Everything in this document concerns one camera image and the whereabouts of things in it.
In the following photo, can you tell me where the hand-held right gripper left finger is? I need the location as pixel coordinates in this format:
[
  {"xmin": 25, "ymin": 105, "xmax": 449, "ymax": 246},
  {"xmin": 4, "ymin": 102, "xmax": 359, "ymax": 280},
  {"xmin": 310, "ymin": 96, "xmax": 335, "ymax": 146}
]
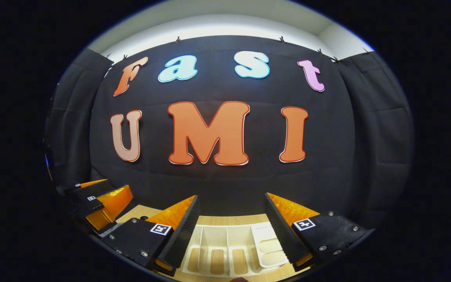
[{"xmin": 101, "ymin": 195, "xmax": 202, "ymax": 277}]

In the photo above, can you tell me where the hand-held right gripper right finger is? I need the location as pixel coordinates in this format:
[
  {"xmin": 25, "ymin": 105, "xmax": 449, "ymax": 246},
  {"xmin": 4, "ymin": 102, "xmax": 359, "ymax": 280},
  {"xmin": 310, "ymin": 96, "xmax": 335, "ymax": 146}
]
[{"xmin": 264, "ymin": 192, "xmax": 375, "ymax": 273}]

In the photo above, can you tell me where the white bookshelf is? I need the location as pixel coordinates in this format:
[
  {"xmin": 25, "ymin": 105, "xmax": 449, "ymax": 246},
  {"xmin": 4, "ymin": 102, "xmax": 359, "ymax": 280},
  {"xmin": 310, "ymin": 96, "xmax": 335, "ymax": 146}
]
[{"xmin": 181, "ymin": 222, "xmax": 290, "ymax": 277}]

